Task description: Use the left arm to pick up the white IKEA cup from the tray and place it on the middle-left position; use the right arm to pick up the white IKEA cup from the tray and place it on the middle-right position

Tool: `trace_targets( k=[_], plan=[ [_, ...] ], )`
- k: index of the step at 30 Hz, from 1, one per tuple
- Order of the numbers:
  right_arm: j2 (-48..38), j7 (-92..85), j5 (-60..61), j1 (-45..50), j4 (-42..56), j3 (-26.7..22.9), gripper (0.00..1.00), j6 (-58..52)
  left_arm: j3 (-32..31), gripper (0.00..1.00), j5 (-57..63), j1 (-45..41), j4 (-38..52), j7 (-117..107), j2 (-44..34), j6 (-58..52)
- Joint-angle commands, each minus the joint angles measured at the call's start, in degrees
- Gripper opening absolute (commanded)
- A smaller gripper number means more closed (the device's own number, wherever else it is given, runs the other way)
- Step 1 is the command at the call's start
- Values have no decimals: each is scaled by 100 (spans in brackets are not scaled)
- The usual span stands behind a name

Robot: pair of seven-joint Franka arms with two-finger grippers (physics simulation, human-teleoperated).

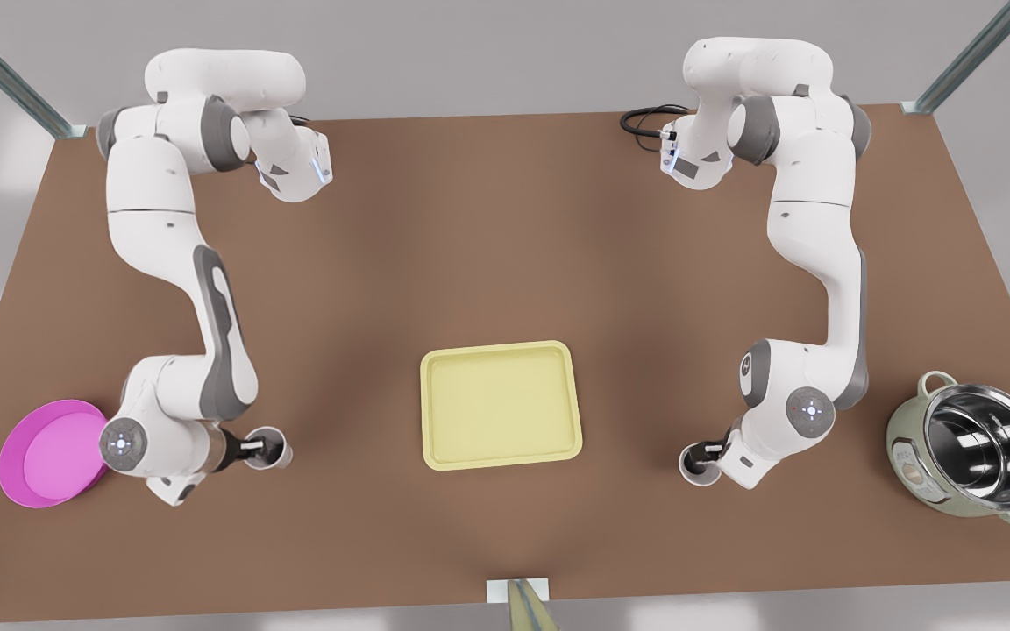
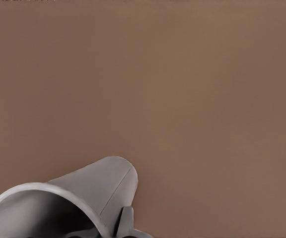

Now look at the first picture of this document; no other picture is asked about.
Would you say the white IKEA cup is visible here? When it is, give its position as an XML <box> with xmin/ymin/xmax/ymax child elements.
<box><xmin>679</xmin><ymin>443</ymin><xmax>723</xmax><ymax>486</ymax></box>
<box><xmin>244</xmin><ymin>426</ymin><xmax>295</xmax><ymax>471</ymax></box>

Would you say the pale yellow rectangular tray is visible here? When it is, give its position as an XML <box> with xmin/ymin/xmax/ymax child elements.
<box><xmin>420</xmin><ymin>340</ymin><xmax>584</xmax><ymax>472</ymax></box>

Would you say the pink round plate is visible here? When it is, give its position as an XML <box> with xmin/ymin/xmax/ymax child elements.
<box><xmin>0</xmin><ymin>399</ymin><xmax>112</xmax><ymax>509</ymax></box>

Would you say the pale green steel-lined pot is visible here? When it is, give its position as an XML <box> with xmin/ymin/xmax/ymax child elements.
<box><xmin>886</xmin><ymin>370</ymin><xmax>1010</xmax><ymax>532</ymax></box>

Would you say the silver frame post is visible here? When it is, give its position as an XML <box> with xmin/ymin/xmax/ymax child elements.
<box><xmin>487</xmin><ymin>578</ymin><xmax>559</xmax><ymax>631</ymax></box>
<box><xmin>900</xmin><ymin>0</ymin><xmax>1010</xmax><ymax>116</ymax></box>
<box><xmin>0</xmin><ymin>9</ymin><xmax>89</xmax><ymax>140</ymax></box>

